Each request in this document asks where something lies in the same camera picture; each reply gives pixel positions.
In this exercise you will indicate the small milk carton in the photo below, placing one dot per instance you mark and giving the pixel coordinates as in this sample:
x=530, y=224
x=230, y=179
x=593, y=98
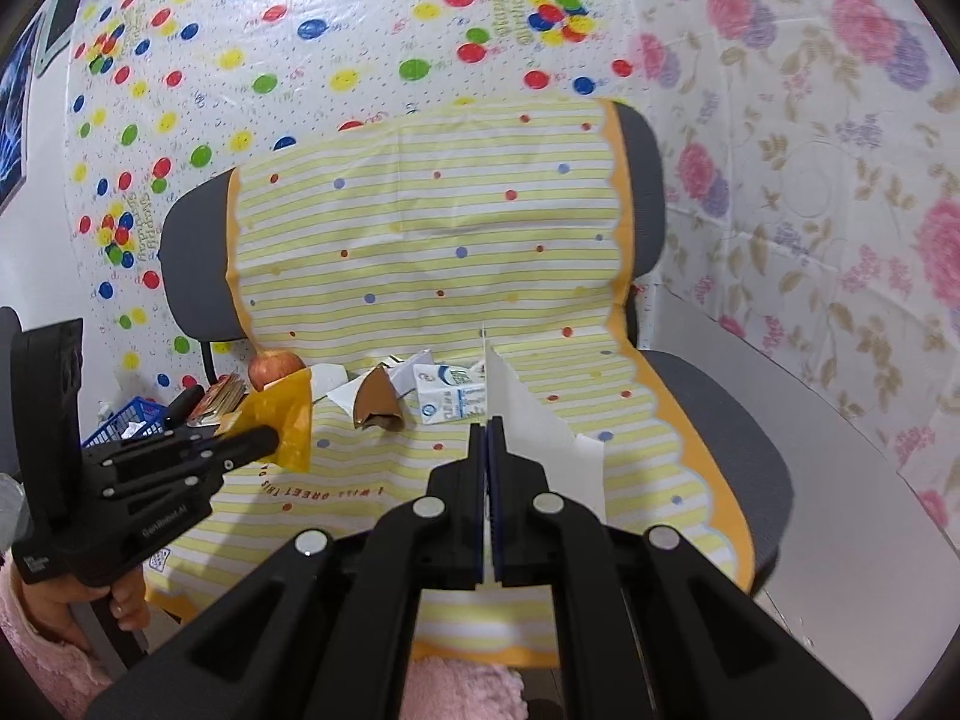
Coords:
x=450, y=397

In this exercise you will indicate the grey office chair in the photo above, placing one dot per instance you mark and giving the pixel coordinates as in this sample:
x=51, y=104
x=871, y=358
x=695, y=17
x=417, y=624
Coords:
x=195, y=262

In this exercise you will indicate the orange plastic packet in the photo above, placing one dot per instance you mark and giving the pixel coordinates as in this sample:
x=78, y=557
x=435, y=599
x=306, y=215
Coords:
x=289, y=420

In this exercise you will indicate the red apple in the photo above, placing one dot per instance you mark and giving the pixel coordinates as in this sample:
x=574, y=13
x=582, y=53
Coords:
x=274, y=369

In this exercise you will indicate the brown paper piece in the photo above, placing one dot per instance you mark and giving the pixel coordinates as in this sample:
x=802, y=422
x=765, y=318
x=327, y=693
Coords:
x=375, y=401

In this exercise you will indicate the pink fleece pants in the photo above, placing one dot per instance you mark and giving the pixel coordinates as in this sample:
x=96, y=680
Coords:
x=465, y=690

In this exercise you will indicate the dark blue wall poster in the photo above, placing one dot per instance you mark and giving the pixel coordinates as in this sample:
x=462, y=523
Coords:
x=11, y=127

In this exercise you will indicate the white crumpled paper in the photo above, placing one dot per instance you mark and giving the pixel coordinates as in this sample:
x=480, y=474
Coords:
x=409, y=371

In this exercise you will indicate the white paper card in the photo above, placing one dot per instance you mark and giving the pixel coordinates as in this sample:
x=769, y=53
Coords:
x=326, y=379

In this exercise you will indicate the floral print plastic sheet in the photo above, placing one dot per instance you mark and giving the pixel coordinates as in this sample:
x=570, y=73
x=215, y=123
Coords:
x=825, y=165

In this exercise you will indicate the yellow striped dotted cloth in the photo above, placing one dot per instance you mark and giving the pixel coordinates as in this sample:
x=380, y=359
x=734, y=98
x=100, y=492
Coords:
x=450, y=202

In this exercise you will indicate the blue plastic basket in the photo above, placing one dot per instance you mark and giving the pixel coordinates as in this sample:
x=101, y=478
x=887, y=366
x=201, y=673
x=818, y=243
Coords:
x=127, y=420

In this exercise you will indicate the white paper envelope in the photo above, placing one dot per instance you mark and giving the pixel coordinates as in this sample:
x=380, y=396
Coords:
x=540, y=427

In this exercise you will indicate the balloon print plastic sheet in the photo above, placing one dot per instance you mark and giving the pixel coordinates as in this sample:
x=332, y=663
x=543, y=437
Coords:
x=300, y=52

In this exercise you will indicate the person's left hand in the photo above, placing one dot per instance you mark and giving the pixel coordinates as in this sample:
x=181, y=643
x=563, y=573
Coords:
x=127, y=604

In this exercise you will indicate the red brown snack packet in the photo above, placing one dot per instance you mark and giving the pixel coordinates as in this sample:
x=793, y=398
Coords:
x=221, y=397

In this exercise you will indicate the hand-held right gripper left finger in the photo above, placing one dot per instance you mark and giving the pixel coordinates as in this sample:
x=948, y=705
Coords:
x=472, y=510

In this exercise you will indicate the person's left forearm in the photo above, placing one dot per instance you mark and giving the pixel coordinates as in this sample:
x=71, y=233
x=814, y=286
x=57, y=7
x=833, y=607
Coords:
x=37, y=667

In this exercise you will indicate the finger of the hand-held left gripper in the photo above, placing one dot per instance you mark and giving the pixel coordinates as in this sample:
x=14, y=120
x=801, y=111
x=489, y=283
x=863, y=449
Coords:
x=165, y=484
x=225, y=446

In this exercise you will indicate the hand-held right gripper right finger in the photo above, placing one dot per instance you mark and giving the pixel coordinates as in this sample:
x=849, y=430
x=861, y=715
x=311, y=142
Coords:
x=517, y=510

